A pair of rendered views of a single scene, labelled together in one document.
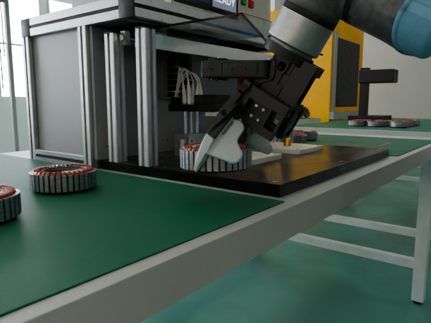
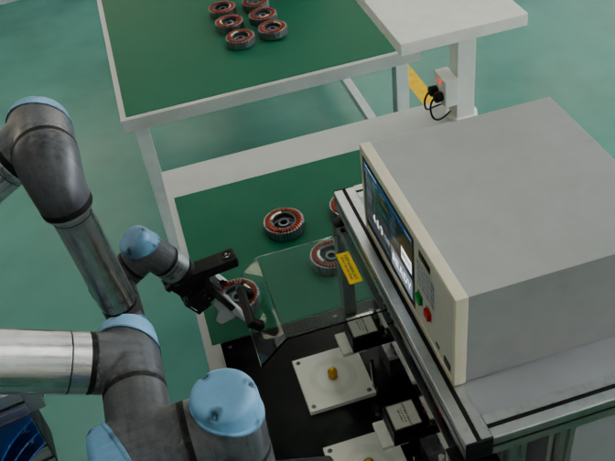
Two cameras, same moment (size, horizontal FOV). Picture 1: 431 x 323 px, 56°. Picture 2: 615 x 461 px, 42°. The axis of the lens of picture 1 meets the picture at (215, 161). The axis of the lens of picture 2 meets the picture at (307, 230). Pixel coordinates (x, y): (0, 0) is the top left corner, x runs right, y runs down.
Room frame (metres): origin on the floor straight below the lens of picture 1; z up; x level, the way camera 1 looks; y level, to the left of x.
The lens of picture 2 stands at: (1.66, -0.89, 2.18)
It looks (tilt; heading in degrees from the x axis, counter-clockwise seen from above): 41 degrees down; 132
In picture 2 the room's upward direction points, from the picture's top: 8 degrees counter-clockwise
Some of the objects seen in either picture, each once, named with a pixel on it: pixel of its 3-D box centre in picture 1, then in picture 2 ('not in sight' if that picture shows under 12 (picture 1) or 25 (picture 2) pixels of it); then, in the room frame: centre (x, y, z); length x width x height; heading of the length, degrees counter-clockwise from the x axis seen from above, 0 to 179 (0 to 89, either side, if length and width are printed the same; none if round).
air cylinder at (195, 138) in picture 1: (191, 143); (393, 353); (1.02, 0.06, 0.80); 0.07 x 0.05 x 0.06; 142
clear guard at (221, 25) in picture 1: (232, 41); (322, 291); (0.93, -0.04, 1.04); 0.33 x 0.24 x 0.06; 52
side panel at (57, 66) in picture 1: (59, 99); not in sight; (1.02, 0.39, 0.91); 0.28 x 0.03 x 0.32; 52
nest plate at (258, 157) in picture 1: (238, 156); (333, 378); (0.93, -0.05, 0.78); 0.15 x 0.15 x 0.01; 52
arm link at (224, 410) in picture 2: not in sight; (228, 421); (1.22, -0.56, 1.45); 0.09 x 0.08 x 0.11; 52
